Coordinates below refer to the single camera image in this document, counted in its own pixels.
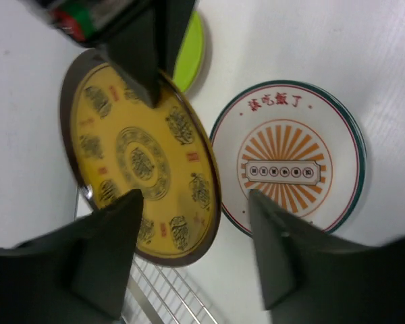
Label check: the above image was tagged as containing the metal wire dish rack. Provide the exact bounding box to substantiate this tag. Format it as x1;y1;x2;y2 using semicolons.
117;256;228;323

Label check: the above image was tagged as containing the white plate orange sunburst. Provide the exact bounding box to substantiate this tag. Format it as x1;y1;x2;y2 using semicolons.
211;80;367;236

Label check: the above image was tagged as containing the yellow ornate plate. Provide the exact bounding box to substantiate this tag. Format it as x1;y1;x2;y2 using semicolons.
59;49;221;267

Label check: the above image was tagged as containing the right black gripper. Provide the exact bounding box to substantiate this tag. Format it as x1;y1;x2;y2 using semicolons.
30;0;196;108

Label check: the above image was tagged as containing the lime green plate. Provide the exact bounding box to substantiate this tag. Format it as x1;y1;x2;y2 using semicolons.
173;10;208;93

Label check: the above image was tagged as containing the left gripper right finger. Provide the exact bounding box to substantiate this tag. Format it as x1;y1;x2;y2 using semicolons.
248;190;405;323

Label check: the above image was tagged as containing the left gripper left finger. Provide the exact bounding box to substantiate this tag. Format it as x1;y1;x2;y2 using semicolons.
0;190;144;323

